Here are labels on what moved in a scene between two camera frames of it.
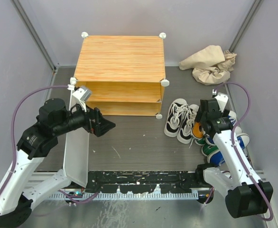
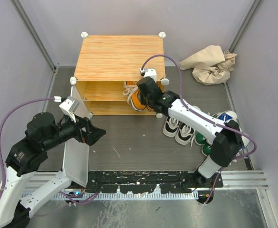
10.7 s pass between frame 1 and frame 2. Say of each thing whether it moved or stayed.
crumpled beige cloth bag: stayed
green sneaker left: stayed
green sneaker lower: stayed
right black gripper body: moved
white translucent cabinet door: stayed
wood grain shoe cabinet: stayed
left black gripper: moved
